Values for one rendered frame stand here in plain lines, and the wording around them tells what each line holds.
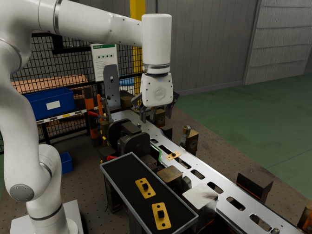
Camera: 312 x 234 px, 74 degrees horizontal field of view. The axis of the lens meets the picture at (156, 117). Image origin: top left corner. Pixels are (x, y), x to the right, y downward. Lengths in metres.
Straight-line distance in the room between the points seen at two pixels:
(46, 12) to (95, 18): 0.11
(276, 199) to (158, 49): 1.15
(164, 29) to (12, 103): 0.47
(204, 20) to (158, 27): 4.14
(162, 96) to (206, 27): 4.16
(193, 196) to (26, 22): 0.70
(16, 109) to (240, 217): 0.82
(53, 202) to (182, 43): 3.95
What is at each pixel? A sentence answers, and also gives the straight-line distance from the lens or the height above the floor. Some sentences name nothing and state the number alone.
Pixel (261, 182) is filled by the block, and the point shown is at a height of 1.03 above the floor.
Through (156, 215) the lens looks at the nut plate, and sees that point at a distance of 0.64.
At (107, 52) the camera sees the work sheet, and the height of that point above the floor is 1.38.
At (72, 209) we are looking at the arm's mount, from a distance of 1.21.
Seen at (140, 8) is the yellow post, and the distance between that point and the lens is 2.02.
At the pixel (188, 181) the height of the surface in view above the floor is 1.10.
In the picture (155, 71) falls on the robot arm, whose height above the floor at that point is 1.51.
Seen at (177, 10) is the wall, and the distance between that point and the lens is 4.36.
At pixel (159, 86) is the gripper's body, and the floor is 1.47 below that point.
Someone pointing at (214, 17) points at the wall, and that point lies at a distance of 4.88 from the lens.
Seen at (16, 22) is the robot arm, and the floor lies 1.65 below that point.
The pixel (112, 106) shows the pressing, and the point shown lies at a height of 1.02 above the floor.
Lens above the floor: 1.67
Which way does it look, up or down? 26 degrees down
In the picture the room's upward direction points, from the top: straight up
